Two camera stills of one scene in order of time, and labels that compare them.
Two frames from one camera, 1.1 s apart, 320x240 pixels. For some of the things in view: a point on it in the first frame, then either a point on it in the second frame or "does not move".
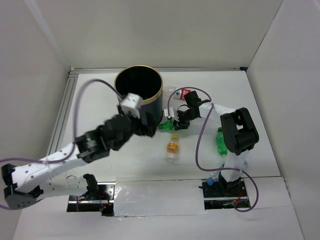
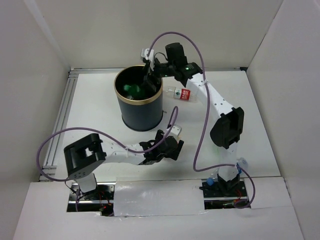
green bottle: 167,126 -> 133,90
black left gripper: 150,129 -> 174,154
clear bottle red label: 178,93 does not move
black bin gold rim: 148,83 does not move
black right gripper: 181,124 -> 146,79
